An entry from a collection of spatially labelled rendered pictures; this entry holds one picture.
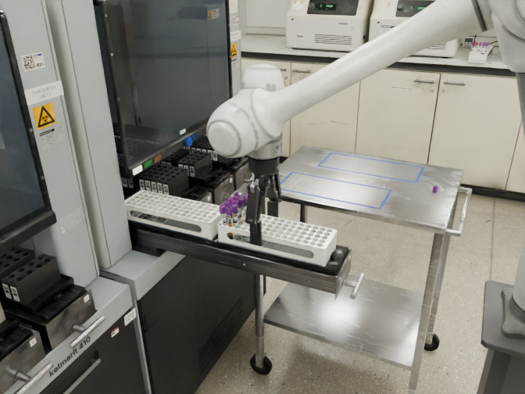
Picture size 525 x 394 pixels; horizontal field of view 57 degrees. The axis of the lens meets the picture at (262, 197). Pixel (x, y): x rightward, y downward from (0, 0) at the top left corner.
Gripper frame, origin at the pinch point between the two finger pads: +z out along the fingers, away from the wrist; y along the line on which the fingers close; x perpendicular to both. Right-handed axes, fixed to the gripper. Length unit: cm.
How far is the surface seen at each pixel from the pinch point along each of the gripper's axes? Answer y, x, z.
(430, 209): 35, -38, 4
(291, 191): 29.6, 4.3, 3.8
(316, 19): 229, 65, -25
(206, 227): -5.1, 14.5, 0.5
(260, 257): -5.8, -1.4, 5.5
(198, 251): -6.8, 16.7, 7.6
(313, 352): 47, 0, 86
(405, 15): 231, 7, -29
